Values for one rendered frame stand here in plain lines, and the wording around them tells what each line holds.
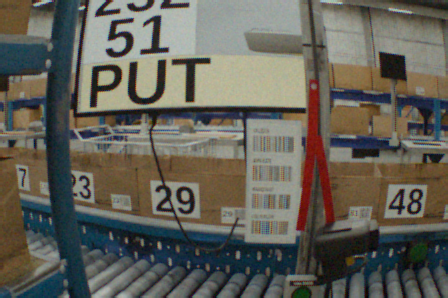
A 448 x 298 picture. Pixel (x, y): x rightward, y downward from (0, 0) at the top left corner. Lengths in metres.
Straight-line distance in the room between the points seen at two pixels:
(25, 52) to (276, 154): 0.49
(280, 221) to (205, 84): 0.26
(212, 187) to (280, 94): 0.63
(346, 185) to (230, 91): 0.63
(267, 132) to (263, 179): 0.07
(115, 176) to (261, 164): 0.86
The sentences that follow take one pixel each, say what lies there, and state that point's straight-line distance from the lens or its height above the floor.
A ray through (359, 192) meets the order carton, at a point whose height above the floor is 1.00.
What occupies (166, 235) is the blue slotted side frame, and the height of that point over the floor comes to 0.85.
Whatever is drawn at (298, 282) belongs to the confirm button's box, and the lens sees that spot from 0.74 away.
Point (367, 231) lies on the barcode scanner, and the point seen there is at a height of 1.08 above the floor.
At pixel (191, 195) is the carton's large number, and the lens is 1.41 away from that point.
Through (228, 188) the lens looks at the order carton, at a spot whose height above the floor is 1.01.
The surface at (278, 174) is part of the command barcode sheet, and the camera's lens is 0.71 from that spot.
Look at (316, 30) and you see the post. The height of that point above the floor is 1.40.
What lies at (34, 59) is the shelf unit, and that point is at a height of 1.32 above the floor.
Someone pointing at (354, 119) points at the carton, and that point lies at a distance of 5.58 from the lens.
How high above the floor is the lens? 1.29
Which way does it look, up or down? 7 degrees down
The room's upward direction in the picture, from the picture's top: straight up
